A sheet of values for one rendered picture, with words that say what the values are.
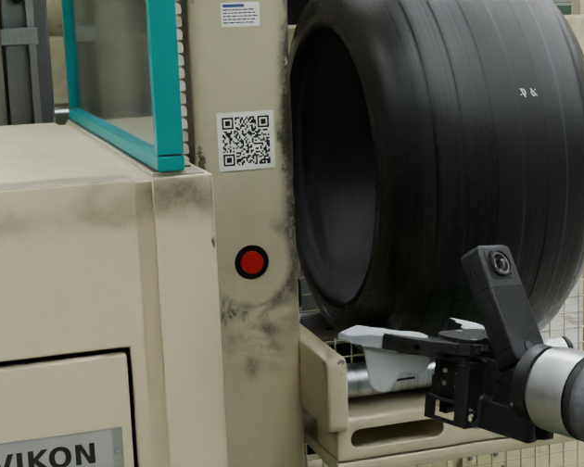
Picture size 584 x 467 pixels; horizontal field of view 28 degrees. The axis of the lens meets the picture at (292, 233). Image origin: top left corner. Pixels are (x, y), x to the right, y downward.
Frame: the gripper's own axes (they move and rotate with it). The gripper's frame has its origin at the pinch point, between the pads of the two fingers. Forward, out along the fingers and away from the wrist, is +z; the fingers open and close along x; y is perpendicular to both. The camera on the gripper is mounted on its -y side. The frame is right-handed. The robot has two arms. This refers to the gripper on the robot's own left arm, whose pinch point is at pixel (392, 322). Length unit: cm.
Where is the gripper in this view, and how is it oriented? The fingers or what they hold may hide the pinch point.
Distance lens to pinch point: 118.8
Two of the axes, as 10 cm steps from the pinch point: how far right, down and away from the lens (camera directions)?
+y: -0.7, 9.9, 1.0
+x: 7.7, -0.1, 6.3
